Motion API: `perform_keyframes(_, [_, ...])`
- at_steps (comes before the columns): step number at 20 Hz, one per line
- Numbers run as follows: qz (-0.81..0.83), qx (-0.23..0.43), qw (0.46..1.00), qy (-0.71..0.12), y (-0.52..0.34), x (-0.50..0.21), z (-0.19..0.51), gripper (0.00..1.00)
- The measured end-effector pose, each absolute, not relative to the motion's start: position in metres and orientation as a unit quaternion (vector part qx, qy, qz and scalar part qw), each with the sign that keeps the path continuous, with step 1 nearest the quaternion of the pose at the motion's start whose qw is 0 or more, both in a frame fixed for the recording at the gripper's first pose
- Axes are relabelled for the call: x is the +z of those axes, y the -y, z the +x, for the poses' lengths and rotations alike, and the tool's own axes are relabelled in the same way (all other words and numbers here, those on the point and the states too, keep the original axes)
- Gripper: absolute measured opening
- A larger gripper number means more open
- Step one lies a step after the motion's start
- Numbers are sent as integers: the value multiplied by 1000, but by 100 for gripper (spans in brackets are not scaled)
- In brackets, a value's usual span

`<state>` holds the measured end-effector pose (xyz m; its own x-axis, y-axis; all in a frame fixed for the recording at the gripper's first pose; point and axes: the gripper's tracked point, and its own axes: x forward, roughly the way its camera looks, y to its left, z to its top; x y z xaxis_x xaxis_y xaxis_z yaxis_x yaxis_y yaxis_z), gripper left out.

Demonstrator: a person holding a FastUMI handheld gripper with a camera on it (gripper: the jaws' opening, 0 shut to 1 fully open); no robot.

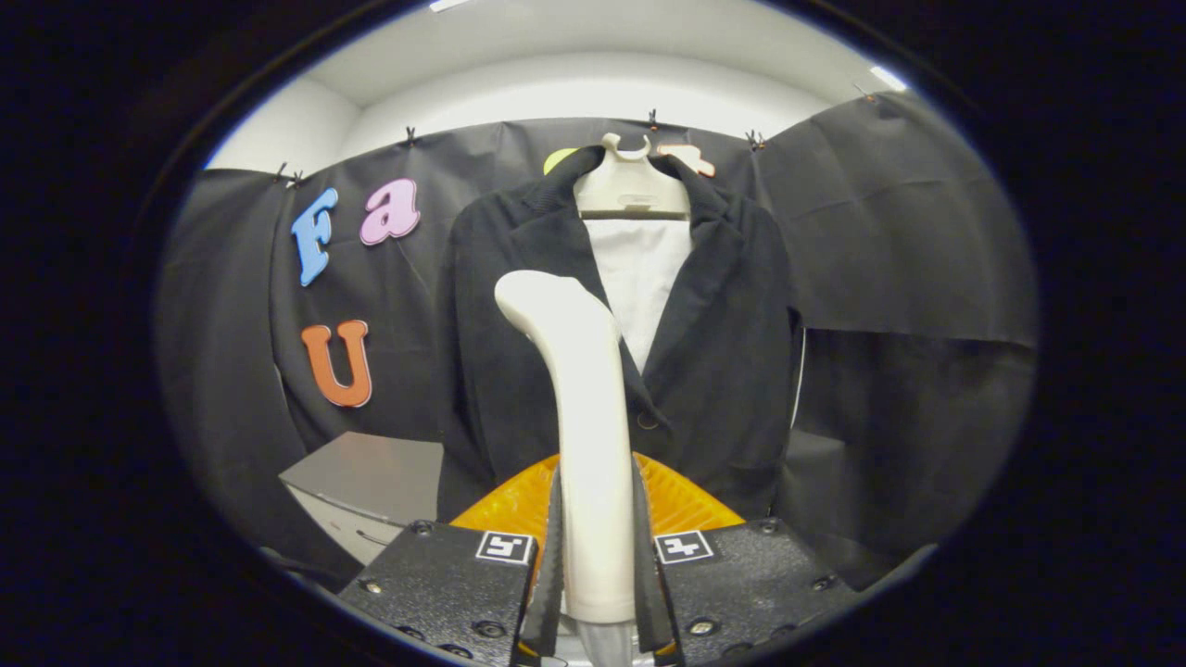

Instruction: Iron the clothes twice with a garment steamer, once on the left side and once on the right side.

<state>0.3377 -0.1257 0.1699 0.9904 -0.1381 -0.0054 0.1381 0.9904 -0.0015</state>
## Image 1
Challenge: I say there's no black jacket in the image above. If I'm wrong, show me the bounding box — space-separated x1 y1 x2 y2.
435 144 802 524

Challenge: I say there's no white mannequin torso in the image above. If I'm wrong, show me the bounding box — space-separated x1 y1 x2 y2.
586 218 694 371

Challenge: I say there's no white plastic hanger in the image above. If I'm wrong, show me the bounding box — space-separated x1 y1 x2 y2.
573 132 691 221

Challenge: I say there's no grey cabinet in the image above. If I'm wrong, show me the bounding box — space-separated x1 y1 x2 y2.
278 431 446 568

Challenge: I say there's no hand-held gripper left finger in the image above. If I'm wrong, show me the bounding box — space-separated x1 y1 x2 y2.
338 454 563 667

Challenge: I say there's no black backdrop cloth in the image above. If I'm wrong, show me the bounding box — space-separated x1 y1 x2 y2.
156 91 1039 594

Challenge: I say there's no white garment steamer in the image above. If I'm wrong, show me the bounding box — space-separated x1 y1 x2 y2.
494 269 640 667

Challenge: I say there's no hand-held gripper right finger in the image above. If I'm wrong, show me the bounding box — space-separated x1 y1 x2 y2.
633 452 858 667

